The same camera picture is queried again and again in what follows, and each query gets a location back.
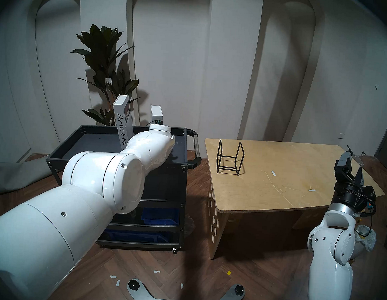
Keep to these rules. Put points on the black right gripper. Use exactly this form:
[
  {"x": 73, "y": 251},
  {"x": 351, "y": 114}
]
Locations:
[{"x": 353, "y": 195}]

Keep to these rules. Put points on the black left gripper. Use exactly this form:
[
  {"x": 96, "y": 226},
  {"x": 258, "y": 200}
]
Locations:
[{"x": 158, "y": 121}]

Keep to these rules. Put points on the white Design Hotels yearbook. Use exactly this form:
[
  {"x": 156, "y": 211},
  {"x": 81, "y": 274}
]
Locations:
[{"x": 156, "y": 110}]

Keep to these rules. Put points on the white Arietta book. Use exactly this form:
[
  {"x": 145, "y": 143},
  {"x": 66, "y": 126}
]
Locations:
[{"x": 121, "y": 108}]

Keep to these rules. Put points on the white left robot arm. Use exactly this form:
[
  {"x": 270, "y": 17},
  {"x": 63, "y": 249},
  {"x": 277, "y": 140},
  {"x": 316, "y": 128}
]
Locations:
[{"x": 88, "y": 183}]

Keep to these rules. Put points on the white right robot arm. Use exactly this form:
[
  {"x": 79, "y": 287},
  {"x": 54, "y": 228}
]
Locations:
[{"x": 331, "y": 260}]

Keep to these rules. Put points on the white plastic floor tray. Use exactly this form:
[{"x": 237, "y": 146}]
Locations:
[{"x": 359, "y": 159}]

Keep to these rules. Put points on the light wooden table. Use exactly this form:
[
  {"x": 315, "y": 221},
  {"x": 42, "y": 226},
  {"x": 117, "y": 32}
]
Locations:
[{"x": 295, "y": 158}]

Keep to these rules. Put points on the white plant tag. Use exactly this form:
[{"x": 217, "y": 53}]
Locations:
[{"x": 108, "y": 82}]

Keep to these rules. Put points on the black metal utility cart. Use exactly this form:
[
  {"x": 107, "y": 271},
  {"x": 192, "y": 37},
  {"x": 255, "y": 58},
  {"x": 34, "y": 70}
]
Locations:
[{"x": 178, "y": 183}]

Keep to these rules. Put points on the white bagged trash bin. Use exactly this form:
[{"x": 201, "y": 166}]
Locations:
[{"x": 368, "y": 241}]

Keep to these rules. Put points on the tall green potted plant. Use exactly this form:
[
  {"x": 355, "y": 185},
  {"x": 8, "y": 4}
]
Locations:
[{"x": 103, "y": 46}]

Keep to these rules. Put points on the small blue storage bin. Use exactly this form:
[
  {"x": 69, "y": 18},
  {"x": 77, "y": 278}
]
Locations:
[{"x": 161, "y": 215}]

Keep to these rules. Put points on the wide blue storage bin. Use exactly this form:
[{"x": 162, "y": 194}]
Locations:
[{"x": 141, "y": 236}]

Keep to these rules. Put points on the grey floor mat sheet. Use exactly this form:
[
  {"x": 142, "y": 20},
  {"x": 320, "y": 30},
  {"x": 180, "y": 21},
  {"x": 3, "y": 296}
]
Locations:
[{"x": 7, "y": 176}]

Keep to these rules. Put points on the black base knob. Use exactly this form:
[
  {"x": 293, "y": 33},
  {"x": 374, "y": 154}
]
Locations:
[
  {"x": 134, "y": 285},
  {"x": 238, "y": 290}
]

